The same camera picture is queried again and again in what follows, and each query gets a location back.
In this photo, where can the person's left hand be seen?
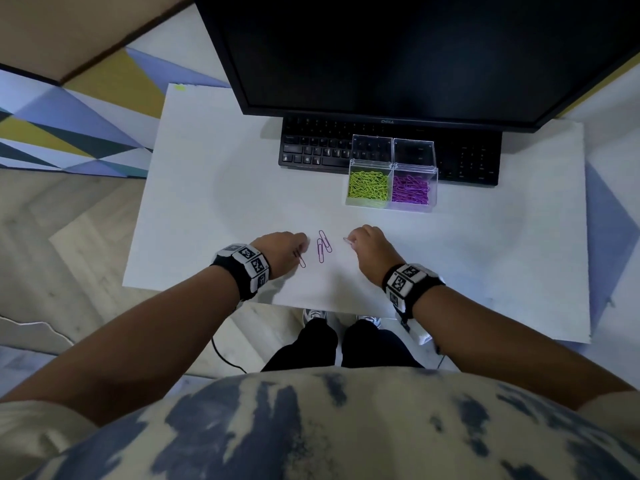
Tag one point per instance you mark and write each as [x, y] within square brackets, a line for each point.
[277, 254]

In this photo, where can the person's right hand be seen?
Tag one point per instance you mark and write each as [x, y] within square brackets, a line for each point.
[375, 254]

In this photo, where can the heap of green paper clips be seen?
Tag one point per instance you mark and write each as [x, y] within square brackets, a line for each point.
[368, 184]

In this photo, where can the small heap of purple clips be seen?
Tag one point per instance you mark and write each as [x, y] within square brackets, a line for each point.
[411, 189]

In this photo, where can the transparent box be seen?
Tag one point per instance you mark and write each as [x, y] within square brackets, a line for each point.
[370, 147]
[415, 152]

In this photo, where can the person's right forearm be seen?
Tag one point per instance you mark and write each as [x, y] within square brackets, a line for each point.
[510, 344]

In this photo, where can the person's left forearm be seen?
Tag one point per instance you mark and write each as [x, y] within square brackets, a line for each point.
[135, 354]

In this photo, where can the person's right white shoe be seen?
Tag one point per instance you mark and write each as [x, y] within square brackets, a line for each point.
[371, 321]

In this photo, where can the person's white shoe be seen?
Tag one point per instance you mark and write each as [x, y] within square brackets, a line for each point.
[314, 315]
[371, 321]

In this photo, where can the person's left white shoe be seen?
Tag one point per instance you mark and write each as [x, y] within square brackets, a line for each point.
[314, 315]

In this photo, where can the person's black trousers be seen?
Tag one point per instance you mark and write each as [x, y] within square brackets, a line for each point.
[370, 349]

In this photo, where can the person's tie-dye shirt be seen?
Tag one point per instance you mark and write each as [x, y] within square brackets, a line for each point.
[325, 429]

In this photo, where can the black left wristband with markers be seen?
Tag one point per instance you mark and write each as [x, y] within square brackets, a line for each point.
[240, 277]

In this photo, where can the black keyboard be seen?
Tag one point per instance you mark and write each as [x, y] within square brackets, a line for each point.
[310, 144]

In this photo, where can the black computer monitor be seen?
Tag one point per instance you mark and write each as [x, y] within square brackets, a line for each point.
[400, 44]

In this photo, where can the brown wooden board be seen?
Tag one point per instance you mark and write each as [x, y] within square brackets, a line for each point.
[60, 24]

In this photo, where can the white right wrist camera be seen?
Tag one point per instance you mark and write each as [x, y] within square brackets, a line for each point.
[420, 333]

